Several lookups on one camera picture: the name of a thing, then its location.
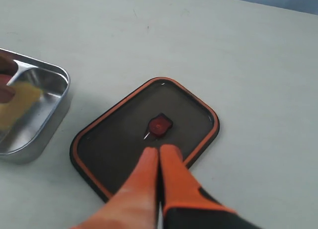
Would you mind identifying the yellow cheese wedge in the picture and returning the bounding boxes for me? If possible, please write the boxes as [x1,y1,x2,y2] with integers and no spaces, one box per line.
[0,81,43,131]

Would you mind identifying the dark lid with orange seal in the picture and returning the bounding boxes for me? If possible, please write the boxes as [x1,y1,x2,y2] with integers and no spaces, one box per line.
[70,77,220,202]

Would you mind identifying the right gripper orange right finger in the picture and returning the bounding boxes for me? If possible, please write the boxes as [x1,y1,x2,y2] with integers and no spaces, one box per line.
[159,145,259,229]

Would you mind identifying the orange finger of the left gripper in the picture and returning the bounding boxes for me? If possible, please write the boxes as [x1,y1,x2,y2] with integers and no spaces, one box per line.
[0,53,18,75]

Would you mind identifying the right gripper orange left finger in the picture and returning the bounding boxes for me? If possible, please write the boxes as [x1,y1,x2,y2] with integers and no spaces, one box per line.
[74,147,159,229]

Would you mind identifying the steel two-compartment lunch box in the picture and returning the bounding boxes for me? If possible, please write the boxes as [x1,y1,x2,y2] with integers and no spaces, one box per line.
[0,49,71,164]

